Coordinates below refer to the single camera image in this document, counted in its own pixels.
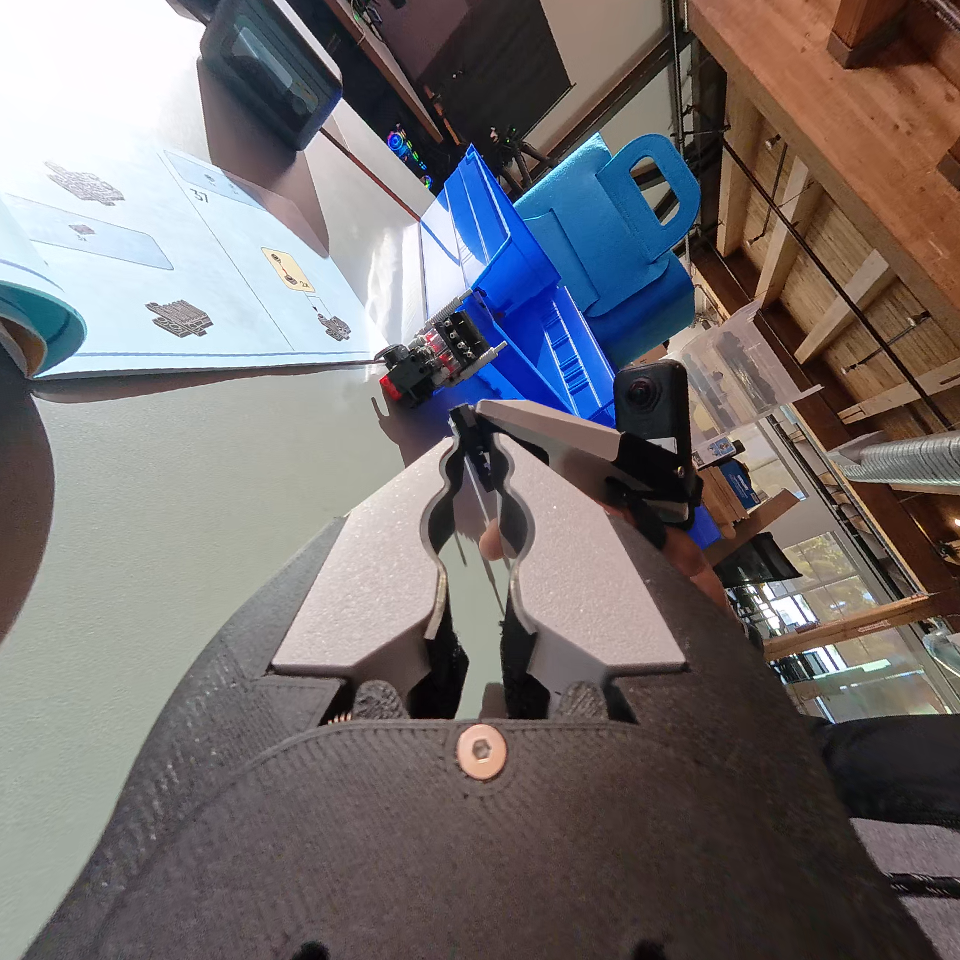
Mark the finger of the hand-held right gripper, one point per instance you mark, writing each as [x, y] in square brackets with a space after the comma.
[581, 469]
[562, 431]

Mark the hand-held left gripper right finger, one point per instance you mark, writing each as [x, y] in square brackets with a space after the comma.
[600, 600]

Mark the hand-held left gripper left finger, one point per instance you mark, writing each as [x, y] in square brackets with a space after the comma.
[360, 600]

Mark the black studded brick plate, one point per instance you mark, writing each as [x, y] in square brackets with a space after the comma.
[472, 435]

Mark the toy brick truck model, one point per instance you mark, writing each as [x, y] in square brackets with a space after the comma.
[427, 360]

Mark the wooden desk with black panel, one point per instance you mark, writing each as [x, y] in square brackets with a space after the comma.
[382, 56]

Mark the clear plastic box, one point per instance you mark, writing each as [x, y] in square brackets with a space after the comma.
[742, 360]

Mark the blue label carton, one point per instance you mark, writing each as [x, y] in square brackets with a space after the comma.
[739, 487]

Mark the black flat screen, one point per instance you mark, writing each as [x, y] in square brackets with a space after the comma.
[757, 559]

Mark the blue felt bag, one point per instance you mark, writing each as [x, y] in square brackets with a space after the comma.
[600, 247]

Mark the black tripod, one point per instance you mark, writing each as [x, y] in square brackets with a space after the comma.
[517, 154]

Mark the computer case with coloured fans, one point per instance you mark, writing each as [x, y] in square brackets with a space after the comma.
[401, 142]

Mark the light blue instruction booklet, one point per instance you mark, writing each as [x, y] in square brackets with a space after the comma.
[150, 300]

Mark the dark window shade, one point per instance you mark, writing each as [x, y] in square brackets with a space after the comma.
[495, 52]

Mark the grey hoodie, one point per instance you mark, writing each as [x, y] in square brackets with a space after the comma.
[922, 847]

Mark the dark grey cube device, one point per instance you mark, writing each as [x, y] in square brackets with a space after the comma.
[277, 75]

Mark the silver ventilation duct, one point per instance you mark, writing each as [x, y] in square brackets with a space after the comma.
[900, 457]

